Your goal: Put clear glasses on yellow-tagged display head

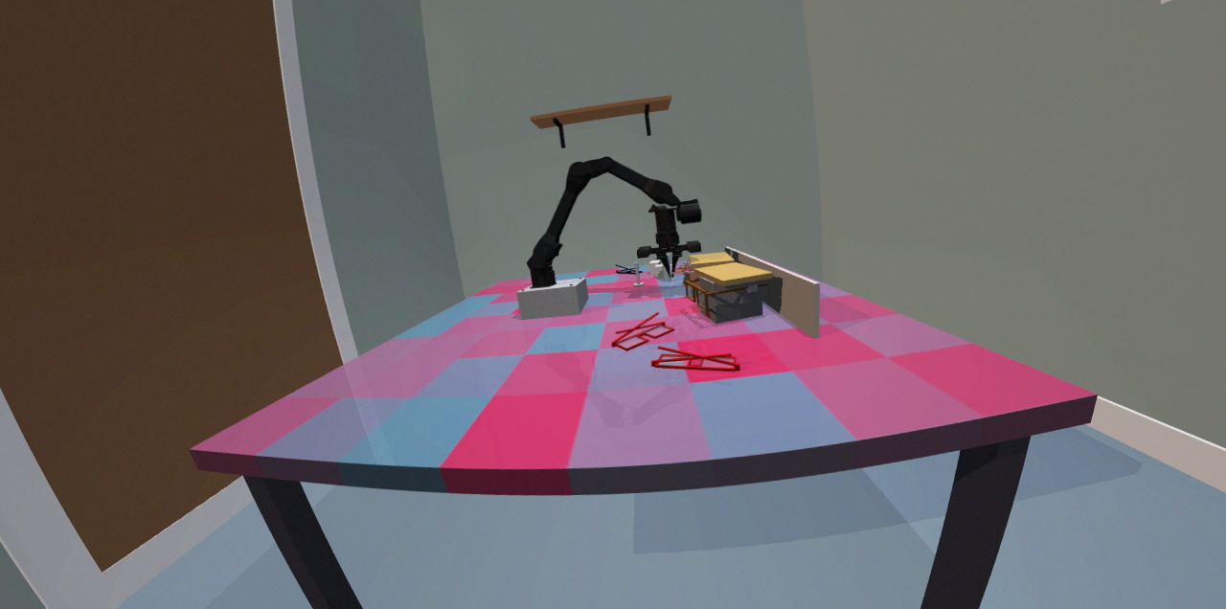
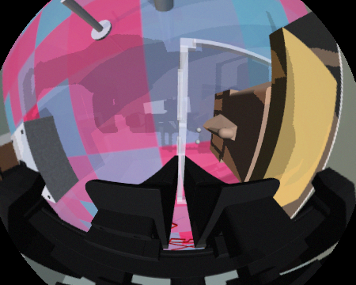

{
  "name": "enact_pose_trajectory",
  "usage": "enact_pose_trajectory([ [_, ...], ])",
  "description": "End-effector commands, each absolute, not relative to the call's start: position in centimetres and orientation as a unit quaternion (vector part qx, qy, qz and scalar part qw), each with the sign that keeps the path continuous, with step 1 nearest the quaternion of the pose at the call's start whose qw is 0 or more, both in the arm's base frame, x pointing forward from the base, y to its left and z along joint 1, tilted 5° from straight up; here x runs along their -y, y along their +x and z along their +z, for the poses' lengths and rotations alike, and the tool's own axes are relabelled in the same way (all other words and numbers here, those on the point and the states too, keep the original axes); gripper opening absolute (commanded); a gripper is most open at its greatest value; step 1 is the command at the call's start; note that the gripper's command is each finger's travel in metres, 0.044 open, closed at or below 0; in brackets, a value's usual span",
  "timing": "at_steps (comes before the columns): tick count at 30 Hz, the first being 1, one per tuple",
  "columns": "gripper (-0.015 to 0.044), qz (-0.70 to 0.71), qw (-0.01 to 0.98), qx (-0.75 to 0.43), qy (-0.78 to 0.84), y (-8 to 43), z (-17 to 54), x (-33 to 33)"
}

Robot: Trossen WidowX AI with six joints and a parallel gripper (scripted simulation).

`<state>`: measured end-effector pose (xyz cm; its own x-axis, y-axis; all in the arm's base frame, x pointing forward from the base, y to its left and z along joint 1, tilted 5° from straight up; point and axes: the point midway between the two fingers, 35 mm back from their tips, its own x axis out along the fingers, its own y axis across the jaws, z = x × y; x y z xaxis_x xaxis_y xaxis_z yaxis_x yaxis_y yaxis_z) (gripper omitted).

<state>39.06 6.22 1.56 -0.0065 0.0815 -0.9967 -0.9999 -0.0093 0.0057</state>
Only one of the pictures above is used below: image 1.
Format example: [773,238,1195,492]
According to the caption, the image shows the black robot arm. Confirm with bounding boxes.
[527,156,702,289]

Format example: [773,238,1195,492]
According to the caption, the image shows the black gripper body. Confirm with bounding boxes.
[638,225,701,259]

